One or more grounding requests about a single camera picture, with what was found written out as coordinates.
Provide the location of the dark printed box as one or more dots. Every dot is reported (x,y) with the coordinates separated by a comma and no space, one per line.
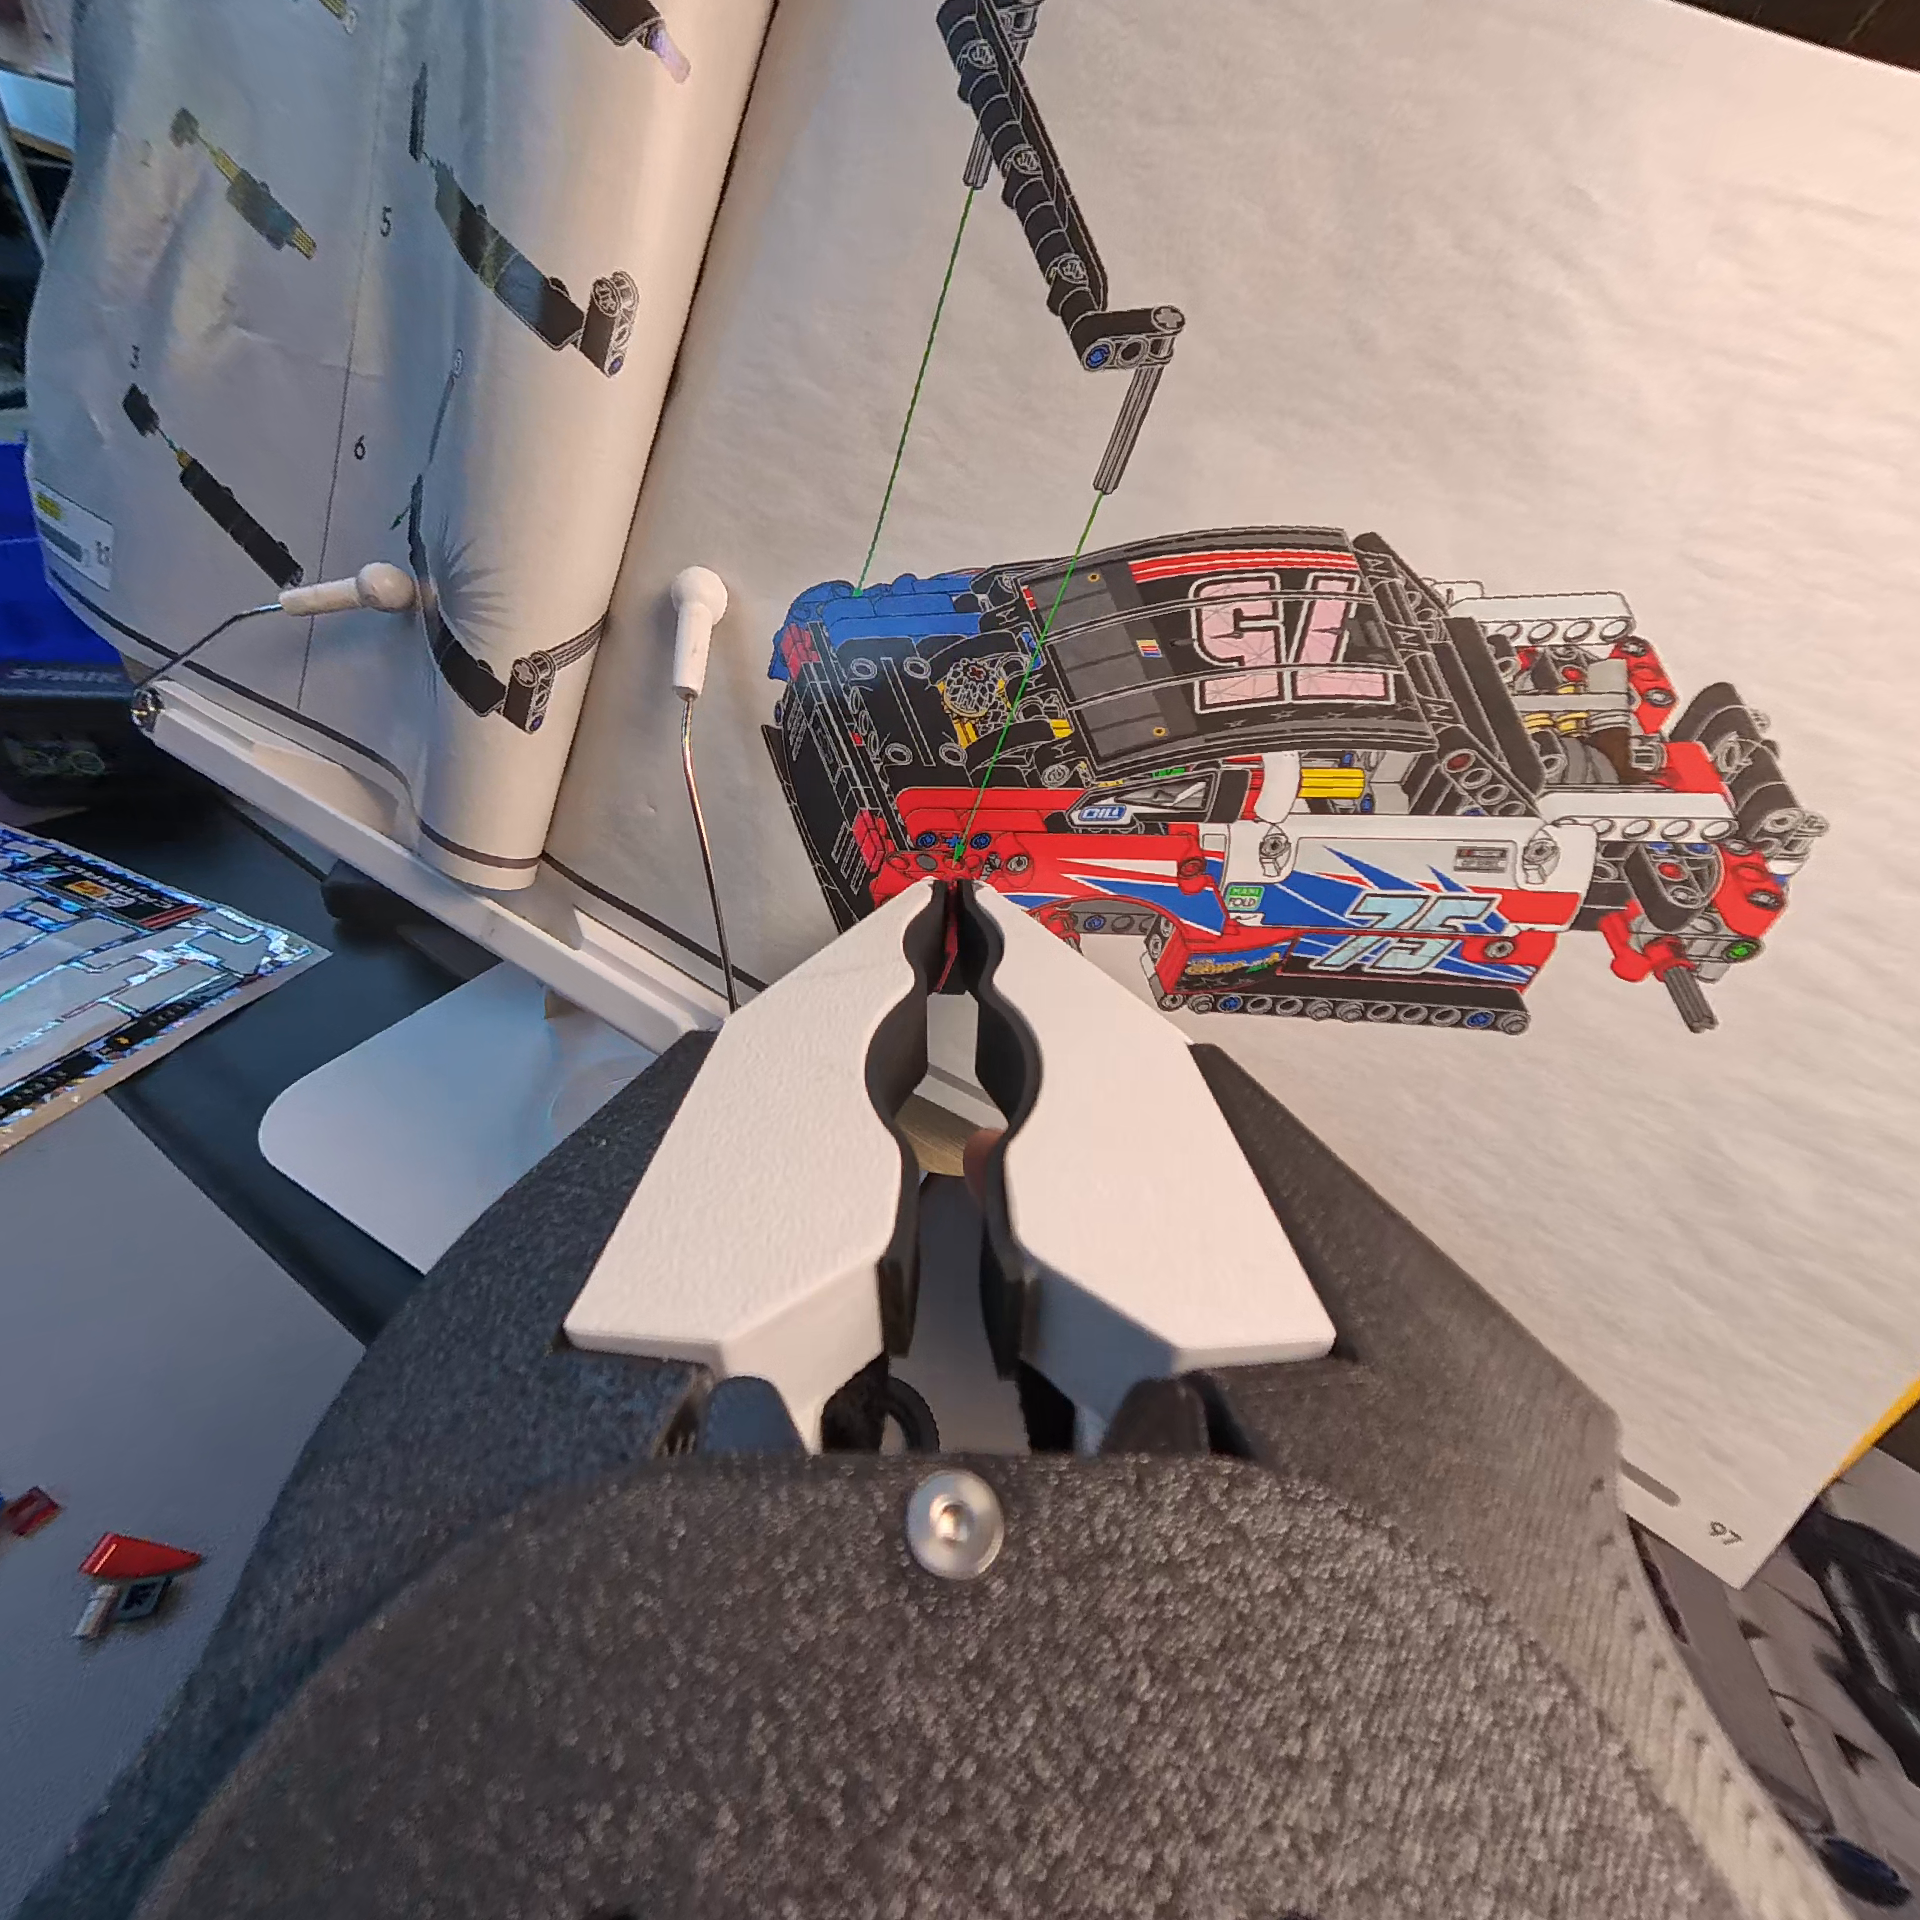
(1831,1619)

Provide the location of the black lego box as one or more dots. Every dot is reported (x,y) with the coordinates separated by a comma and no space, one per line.
(60,733)

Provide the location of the white book stand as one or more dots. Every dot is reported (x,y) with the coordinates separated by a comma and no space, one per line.
(405,1112)

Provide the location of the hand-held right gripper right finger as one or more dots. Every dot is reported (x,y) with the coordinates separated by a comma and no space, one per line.
(1159,1197)

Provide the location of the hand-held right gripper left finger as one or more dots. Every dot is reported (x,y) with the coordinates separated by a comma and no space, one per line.
(750,1168)

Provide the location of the shiny sticker sheet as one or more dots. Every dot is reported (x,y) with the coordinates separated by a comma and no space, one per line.
(101,962)

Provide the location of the small black white lego piece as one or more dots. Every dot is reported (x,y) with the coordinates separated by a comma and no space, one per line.
(115,1607)

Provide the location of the red wedge lego piece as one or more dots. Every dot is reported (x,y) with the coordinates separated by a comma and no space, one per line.
(140,1554)

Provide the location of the small red lego piece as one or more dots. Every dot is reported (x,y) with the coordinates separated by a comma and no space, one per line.
(28,1505)

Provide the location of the open lego instruction booklet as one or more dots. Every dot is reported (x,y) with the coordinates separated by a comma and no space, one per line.
(1349,301)

